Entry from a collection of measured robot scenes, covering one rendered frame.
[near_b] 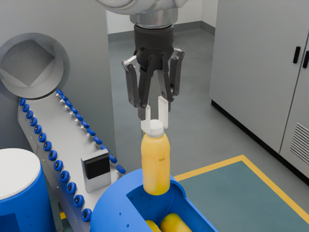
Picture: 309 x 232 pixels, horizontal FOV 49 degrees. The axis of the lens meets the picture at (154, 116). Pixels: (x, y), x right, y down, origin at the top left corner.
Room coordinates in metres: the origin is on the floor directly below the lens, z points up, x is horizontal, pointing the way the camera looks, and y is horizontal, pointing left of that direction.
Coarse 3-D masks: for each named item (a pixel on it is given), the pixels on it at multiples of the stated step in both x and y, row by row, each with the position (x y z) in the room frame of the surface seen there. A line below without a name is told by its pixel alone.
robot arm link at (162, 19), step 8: (176, 8) 0.61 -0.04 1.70; (136, 16) 0.60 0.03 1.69; (144, 16) 0.59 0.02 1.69; (152, 16) 0.59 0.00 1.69; (160, 16) 0.59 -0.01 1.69; (168, 16) 0.60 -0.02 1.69; (176, 16) 0.61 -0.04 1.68; (136, 24) 0.60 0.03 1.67; (144, 24) 0.59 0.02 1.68; (152, 24) 0.59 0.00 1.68; (160, 24) 0.59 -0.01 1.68; (168, 24) 0.60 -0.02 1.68
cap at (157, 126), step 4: (152, 120) 0.64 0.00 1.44; (156, 120) 0.64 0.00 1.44; (152, 124) 0.63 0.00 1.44; (156, 124) 0.63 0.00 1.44; (160, 124) 0.63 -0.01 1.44; (152, 128) 0.61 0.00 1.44; (156, 128) 0.61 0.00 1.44; (160, 128) 0.61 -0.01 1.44; (152, 132) 0.61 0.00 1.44; (156, 132) 0.61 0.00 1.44; (160, 132) 0.61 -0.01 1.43
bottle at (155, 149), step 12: (144, 144) 0.61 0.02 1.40; (156, 144) 0.60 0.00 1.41; (168, 144) 0.62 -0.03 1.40; (144, 156) 0.61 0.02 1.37; (156, 156) 0.60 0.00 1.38; (168, 156) 0.61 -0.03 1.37; (144, 168) 0.61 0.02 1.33; (156, 168) 0.60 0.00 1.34; (168, 168) 0.61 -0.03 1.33; (144, 180) 0.61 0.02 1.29; (156, 180) 0.60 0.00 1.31; (168, 180) 0.61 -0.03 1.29; (156, 192) 0.60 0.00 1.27
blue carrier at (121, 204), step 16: (128, 176) 0.69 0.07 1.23; (112, 192) 0.65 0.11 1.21; (128, 192) 0.64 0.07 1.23; (144, 192) 0.72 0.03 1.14; (176, 192) 0.77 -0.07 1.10; (96, 208) 0.64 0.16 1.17; (112, 208) 0.61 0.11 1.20; (128, 208) 0.60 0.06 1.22; (144, 208) 0.72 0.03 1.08; (160, 208) 0.75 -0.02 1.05; (176, 208) 0.75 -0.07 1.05; (192, 208) 0.70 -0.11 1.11; (96, 224) 0.61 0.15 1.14; (112, 224) 0.58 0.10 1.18; (128, 224) 0.56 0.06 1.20; (144, 224) 0.54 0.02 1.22; (192, 224) 0.68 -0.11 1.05; (208, 224) 0.64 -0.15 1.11
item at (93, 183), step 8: (96, 152) 0.99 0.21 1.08; (104, 152) 0.99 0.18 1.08; (88, 160) 0.95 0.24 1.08; (96, 160) 0.95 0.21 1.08; (104, 160) 0.96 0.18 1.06; (88, 168) 0.93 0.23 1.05; (96, 168) 0.95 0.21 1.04; (104, 168) 0.96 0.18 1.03; (88, 176) 0.93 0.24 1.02; (96, 176) 0.94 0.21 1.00; (104, 176) 0.98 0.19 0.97; (88, 184) 0.94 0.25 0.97; (96, 184) 0.96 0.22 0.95; (104, 184) 0.98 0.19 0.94
